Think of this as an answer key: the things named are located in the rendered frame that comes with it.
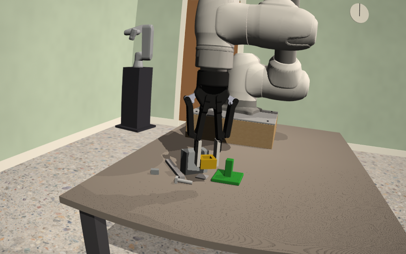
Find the yellow square nut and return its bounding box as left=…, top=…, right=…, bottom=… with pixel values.
left=199, top=155, right=217, bottom=169

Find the green square peg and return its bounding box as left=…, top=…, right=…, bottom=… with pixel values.
left=211, top=158, right=244, bottom=186

